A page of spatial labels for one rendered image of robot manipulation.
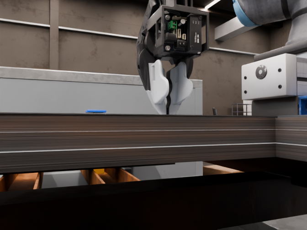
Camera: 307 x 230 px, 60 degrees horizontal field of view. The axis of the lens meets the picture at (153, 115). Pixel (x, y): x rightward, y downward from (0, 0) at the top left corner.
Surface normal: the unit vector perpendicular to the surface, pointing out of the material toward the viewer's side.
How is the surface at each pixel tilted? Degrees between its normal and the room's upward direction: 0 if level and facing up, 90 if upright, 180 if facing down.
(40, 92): 90
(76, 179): 90
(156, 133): 90
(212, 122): 90
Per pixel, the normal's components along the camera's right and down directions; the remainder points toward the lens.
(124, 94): 0.36, -0.03
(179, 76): -0.90, -0.07
